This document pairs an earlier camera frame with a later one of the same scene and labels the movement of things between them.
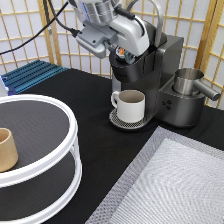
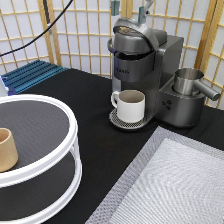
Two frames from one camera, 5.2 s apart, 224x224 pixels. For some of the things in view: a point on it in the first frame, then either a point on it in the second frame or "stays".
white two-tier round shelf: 46,179 stays
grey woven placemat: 172,180 stays
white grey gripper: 127,32 -> 142,11
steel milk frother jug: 186,83 stays
